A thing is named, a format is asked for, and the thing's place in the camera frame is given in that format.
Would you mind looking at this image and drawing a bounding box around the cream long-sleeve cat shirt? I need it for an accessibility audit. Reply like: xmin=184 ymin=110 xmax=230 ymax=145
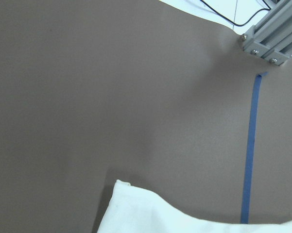
xmin=98 ymin=180 xmax=292 ymax=233

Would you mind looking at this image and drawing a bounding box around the aluminium frame post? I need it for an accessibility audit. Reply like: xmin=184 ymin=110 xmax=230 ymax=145
xmin=242 ymin=0 xmax=292 ymax=66

